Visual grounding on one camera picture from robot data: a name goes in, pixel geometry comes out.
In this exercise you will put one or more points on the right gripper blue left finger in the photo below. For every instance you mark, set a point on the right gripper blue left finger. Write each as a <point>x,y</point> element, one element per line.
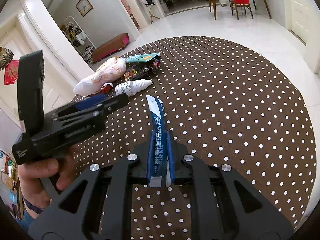
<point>150,159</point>

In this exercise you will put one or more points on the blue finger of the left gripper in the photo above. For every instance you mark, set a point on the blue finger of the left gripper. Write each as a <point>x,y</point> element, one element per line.
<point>90,102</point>

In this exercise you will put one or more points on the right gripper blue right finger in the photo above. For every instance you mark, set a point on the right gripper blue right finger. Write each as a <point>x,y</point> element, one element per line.
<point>170,160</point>

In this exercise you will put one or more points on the blue white toothpaste tube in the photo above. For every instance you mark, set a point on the blue white toothpaste tube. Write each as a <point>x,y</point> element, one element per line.
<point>156,109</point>

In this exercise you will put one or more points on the red white small wrapper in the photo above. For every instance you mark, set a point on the red white small wrapper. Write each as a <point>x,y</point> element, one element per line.
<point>106,88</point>

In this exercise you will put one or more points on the person's left hand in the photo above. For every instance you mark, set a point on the person's left hand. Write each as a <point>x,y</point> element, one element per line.
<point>30,174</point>

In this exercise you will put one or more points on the white orange plastic bag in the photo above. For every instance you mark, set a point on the white orange plastic bag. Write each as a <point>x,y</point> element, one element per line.
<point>110,71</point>

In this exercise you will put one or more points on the white small plastic bottle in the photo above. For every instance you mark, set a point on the white small plastic bottle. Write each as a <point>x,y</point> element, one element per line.
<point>131,88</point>

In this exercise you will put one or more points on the dark colourful snack bag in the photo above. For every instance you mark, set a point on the dark colourful snack bag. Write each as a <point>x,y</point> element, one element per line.
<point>140,69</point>

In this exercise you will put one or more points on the red brown bench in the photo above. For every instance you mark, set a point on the red brown bench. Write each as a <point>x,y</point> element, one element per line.
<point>115,44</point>

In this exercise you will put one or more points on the white clothes rack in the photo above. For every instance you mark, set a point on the white clothes rack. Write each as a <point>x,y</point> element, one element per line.
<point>78,39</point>

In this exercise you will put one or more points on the teal paper packet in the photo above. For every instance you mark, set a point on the teal paper packet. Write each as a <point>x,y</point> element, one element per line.
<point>143,58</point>

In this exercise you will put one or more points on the white far door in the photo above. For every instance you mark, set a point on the white far door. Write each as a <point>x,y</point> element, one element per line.
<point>300,16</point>

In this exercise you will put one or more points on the framed wall picture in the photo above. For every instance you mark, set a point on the framed wall picture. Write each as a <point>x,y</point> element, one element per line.
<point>84,7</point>

